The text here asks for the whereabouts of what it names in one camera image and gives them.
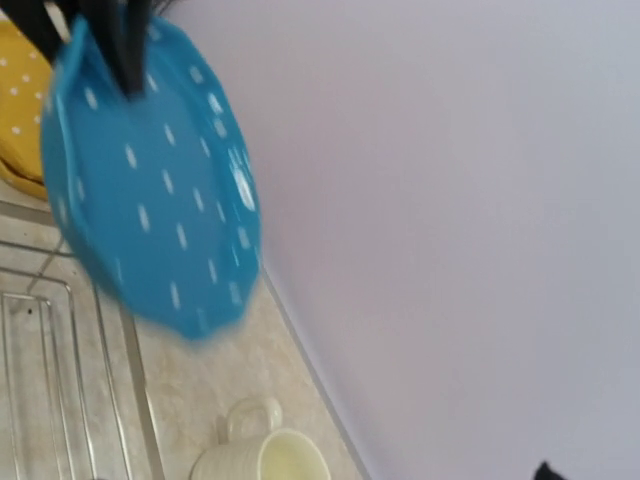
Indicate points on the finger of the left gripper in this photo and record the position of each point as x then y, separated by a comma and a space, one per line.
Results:
33, 21
119, 29

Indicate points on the white ribbed mug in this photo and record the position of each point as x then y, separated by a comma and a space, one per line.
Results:
277, 453

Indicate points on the blue oval dish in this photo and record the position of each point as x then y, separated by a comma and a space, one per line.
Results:
153, 194

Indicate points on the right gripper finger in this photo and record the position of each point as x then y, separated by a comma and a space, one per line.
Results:
545, 472

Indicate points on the yellow oval dish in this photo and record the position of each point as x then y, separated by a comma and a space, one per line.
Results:
25, 78

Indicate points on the wire dish rack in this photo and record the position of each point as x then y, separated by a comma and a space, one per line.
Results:
74, 397

